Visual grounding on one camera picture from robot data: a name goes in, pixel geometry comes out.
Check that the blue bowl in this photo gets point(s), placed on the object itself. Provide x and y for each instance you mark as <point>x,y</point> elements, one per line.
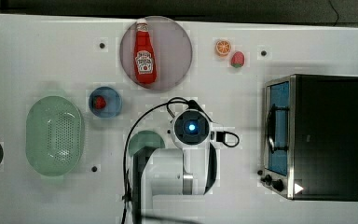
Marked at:
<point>113,103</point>

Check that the orange slice toy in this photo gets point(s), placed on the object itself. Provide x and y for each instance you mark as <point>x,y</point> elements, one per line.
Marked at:
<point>222,48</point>

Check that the green colander basket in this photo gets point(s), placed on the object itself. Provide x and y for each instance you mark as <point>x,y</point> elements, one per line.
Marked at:
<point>54,136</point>

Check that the grey round plate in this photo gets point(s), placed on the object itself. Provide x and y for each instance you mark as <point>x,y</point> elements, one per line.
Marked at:
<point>172,52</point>

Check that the silver toaster oven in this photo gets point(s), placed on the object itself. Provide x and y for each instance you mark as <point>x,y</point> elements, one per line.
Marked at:
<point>310,138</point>

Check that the red ketchup bottle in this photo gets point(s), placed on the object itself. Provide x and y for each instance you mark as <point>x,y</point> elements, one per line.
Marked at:
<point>144,57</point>

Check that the pink strawberry toy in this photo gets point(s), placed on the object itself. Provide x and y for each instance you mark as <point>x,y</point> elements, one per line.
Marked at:
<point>237,60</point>

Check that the small red strawberry toy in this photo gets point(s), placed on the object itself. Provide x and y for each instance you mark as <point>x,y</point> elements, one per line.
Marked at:
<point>98,102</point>

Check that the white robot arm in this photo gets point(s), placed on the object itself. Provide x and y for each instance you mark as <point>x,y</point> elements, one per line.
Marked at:
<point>189,168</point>

